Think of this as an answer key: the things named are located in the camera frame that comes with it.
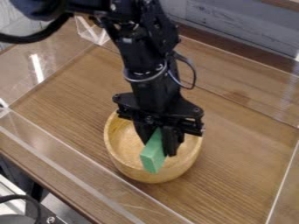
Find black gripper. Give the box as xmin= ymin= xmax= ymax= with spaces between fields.
xmin=112 ymin=80 xmax=204 ymax=157

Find green rectangular block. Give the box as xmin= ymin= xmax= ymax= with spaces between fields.
xmin=139 ymin=129 xmax=166 ymax=173

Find brown wooden bowl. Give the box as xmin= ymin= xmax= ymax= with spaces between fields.
xmin=104 ymin=111 xmax=203 ymax=184

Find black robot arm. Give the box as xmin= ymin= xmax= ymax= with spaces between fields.
xmin=0 ymin=0 xmax=203 ymax=157

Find clear acrylic tray walls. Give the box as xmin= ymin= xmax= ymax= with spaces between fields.
xmin=0 ymin=24 xmax=299 ymax=224

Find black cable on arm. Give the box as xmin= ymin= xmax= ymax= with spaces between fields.
xmin=167 ymin=51 xmax=198 ymax=91

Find clear acrylic corner bracket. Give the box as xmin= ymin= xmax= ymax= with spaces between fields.
xmin=75 ymin=16 xmax=110 ymax=46

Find black cable lower left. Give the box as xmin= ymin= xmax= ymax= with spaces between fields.
xmin=0 ymin=193 xmax=43 ymax=224

